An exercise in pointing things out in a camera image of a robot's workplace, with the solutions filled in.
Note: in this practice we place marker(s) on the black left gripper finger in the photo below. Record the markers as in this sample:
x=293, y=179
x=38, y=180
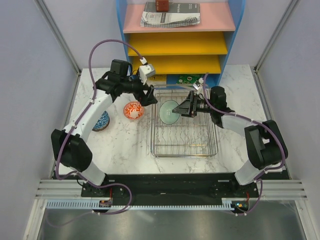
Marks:
x=149, y=98
x=140, y=97

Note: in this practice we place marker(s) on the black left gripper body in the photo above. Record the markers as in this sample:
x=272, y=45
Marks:
x=136, y=86

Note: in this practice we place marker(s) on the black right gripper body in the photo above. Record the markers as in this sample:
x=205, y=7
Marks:
x=198, y=105

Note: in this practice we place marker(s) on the pale green glass bowl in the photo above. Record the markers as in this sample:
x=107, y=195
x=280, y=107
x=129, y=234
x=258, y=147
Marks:
x=165, y=113

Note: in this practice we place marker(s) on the blue triangle pattern bowl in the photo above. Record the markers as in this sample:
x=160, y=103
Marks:
x=102, y=123

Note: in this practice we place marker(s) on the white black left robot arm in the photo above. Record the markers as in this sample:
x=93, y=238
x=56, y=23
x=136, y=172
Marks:
x=70, y=144

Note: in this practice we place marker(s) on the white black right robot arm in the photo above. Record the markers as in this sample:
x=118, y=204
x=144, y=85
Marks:
x=265, y=145

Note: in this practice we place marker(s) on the orange floral white bowl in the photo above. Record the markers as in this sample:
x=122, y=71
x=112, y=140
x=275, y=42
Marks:
x=133, y=110

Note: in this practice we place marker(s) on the yellow illustrated book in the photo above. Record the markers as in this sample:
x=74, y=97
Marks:
x=158, y=80

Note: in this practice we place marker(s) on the green book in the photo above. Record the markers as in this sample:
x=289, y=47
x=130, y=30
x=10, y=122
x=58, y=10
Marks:
x=188, y=79

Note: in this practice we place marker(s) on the blue shelf unit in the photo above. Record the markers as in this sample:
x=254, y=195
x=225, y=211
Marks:
x=183, y=51

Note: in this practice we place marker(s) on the grey manual booklet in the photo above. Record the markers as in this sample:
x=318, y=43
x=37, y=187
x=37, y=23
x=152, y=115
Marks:
x=178, y=15

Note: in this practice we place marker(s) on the brown wooden block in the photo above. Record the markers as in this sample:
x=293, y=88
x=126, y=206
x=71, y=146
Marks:
x=163, y=5

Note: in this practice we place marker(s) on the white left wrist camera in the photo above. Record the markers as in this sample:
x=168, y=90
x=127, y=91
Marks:
x=146, y=70

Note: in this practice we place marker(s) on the stainless wire dish rack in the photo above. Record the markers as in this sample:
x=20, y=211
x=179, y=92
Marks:
x=187, y=137

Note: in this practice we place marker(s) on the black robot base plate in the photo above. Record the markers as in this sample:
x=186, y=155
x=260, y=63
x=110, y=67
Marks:
x=171, y=189

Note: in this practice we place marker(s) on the white slotted cable duct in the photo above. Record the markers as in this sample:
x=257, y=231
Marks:
x=87, y=204

